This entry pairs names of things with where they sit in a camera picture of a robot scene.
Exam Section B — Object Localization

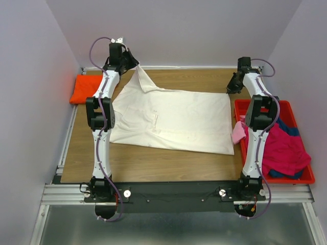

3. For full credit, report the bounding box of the white t-shirt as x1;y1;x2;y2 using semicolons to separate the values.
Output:
110;66;234;155

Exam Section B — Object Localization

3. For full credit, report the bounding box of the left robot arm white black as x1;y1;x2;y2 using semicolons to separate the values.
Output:
85;40;138;202

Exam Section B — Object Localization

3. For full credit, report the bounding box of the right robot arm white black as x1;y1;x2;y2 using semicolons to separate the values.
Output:
226;57;280;200

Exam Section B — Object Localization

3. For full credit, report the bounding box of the folded orange t-shirt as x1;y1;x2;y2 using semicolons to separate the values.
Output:
69;75;102;105

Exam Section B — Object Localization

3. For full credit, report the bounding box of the light pink t-shirt in bin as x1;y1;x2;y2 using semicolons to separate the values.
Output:
232;121;246;144

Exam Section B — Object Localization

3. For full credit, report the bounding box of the red plastic bin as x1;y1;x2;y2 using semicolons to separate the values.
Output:
234;100;315;185

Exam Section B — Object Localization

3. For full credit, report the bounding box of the navy blue t-shirt in bin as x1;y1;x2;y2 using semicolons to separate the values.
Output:
269;117;303;180

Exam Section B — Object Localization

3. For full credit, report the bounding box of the magenta t-shirt in bin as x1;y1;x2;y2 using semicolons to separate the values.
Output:
240;114;312;177

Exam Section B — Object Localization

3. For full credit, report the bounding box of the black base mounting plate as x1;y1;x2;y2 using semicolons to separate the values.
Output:
80;180;266;221

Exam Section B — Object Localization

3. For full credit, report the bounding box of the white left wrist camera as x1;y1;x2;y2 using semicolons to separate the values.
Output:
110;37;126;47

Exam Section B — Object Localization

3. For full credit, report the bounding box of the aluminium extrusion rail frame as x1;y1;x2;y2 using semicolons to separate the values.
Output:
30;66;320;245

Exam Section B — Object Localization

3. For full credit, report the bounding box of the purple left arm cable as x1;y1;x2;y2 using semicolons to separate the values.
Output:
88;37;125;223

